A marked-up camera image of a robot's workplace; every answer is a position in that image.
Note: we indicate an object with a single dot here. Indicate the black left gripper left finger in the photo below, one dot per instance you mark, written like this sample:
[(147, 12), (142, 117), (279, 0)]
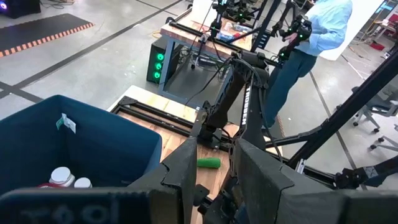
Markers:
[(93, 207)]

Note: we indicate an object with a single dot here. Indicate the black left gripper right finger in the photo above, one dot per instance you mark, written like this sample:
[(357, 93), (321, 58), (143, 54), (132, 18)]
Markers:
[(295, 205)]

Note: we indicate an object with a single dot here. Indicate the small plain white bottle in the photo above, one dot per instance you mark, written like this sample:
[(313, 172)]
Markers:
[(82, 183)]

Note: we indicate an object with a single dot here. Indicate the white labelled pill bottle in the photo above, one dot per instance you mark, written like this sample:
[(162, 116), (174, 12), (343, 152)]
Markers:
[(61, 175)]

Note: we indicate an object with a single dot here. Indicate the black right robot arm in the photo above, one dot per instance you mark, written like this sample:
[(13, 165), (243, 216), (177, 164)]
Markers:
[(248, 109)]

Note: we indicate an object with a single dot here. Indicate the navy white striped fabric basket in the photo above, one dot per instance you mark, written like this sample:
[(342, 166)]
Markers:
[(102, 146)]

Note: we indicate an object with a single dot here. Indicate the green white basket tag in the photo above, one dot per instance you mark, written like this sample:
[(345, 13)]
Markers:
[(69, 124)]

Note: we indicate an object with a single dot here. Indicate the green bandage roll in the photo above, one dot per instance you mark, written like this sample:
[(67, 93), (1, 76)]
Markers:
[(209, 163)]

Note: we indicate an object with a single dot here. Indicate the grey office chair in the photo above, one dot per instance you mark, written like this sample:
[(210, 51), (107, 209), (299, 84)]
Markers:
[(377, 105)]

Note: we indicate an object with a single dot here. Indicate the computer tower with green lights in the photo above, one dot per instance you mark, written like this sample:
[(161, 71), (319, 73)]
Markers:
[(157, 67)]

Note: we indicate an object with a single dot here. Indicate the wooden background table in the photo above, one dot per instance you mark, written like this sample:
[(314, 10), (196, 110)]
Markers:
[(186, 34)]

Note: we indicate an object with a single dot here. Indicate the person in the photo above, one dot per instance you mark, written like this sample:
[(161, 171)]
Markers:
[(326, 25)]

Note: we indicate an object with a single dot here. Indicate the black mat with orange stripes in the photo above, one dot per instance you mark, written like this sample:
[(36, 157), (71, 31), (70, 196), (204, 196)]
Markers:
[(40, 31)]

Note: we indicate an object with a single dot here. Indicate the black tabletop robot arms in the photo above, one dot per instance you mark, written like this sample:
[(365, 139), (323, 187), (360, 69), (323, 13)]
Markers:
[(239, 12)]

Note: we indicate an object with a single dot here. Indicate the black device with purple light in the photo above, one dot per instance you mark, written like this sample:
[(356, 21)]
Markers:
[(21, 7)]

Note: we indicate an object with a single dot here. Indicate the black frame brace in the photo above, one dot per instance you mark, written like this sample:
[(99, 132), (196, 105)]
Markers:
[(351, 179)]

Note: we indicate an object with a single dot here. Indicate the black diagonal frame strut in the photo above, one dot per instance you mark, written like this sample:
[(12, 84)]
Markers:
[(357, 99)]

